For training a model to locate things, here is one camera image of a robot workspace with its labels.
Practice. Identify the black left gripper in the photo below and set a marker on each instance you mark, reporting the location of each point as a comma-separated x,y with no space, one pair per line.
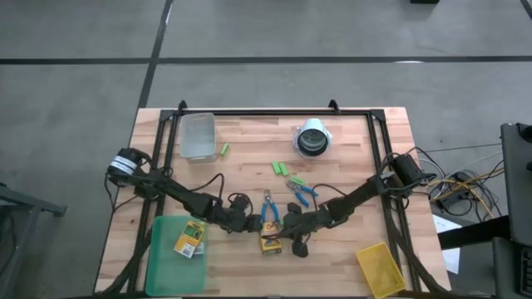
239,218

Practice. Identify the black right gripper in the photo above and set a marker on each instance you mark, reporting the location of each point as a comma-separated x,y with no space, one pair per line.
305,224

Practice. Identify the green eraser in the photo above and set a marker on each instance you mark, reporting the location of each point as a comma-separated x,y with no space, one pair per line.
276,168
297,180
284,169
224,149

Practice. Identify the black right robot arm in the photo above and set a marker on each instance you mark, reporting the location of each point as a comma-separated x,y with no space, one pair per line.
361,193

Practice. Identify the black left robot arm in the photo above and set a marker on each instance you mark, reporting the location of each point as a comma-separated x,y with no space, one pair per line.
187,199

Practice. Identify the teal plastic bin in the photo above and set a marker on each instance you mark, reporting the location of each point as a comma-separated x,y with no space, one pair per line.
174,274

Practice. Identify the yellow mesh basket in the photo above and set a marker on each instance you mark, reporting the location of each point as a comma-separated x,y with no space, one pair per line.
380,270

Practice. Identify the white plastic bin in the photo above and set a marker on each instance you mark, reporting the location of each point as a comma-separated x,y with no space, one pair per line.
197,137

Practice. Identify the white paper sheet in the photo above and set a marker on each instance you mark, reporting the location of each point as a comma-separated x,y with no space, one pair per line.
451,259
444,224

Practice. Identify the black floor beam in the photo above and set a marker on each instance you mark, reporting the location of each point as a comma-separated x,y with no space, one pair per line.
474,232

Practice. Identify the black cart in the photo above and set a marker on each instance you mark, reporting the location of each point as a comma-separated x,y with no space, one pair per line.
511,270

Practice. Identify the dark equipment stand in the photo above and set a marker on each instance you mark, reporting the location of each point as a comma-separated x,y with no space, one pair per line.
25,207

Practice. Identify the black desk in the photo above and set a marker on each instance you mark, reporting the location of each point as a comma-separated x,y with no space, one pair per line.
517,187

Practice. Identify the black floor box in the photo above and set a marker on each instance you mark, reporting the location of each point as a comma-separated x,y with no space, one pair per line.
424,1

